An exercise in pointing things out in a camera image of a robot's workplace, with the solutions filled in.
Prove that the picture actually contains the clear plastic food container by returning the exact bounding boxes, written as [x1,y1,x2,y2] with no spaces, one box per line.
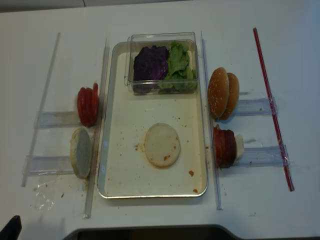
[124,32,199,95]

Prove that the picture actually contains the green lettuce leaves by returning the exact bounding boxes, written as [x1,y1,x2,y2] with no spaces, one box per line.
[158,41,197,94]

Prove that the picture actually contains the bun bottom on tray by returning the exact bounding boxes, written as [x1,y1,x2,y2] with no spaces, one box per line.
[144,123,181,168]

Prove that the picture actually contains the sesame bun top front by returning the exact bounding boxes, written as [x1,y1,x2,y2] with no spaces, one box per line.
[207,67,229,119]

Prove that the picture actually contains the red plastic rod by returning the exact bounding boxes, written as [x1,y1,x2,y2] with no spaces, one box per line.
[252,27,295,192]

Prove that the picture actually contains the clear track lower left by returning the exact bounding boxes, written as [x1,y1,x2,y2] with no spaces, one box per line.
[22,155,74,176]

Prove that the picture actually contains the brown bun top rear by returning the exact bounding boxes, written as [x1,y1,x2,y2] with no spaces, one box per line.
[220,72,240,121]

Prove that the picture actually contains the clear rail right of tray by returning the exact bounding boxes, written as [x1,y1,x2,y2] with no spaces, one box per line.
[200,31,224,211]

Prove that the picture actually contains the cream metal baking tray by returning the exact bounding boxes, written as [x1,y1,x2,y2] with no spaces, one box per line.
[97,42,208,199]

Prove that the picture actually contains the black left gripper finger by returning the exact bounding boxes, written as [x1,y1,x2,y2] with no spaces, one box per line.
[0,215,22,240]

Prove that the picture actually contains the red tomato slices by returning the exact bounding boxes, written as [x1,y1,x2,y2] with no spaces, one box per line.
[77,82,99,127]

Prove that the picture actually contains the clear track upper left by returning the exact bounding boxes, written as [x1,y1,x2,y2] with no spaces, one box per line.
[33,111,81,130]

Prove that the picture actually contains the clear track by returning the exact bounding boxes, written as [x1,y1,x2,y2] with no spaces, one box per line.
[233,145,291,167]
[33,111,81,130]
[233,97,278,117]
[22,155,74,176]

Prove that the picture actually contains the white pusher block right lower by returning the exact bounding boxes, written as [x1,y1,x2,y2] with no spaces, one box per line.
[234,134,245,161]

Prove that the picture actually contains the clear rail left of tray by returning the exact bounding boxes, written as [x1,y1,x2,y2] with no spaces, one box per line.
[83,38,110,219]

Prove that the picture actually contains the clear rail of tray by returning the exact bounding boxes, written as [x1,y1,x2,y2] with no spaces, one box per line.
[83,38,110,219]
[200,31,224,211]

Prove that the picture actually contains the clear track upper right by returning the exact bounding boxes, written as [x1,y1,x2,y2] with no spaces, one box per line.
[233,97,278,117]

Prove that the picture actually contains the red meat patty slices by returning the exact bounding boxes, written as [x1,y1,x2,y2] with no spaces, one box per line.
[213,127,237,169]

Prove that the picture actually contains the clear track lower right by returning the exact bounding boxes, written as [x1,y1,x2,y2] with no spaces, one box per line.
[233,145,291,167]

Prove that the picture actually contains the upright bun half left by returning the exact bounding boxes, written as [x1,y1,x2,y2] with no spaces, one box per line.
[70,127,93,179]

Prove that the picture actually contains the purple cabbage leaf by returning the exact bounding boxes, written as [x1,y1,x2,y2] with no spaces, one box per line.
[133,45,169,82]

